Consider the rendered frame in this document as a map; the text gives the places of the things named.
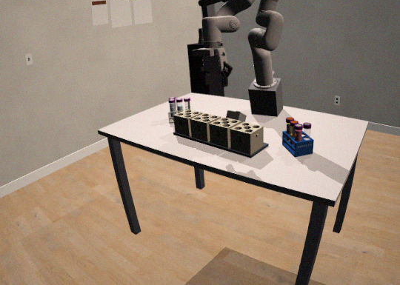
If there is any blue tube rack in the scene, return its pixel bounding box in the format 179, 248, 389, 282
282, 131, 314, 157

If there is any beige bucket adapter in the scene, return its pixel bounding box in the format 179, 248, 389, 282
190, 113, 221, 142
173, 110, 203, 137
230, 122, 264, 155
209, 117, 241, 148

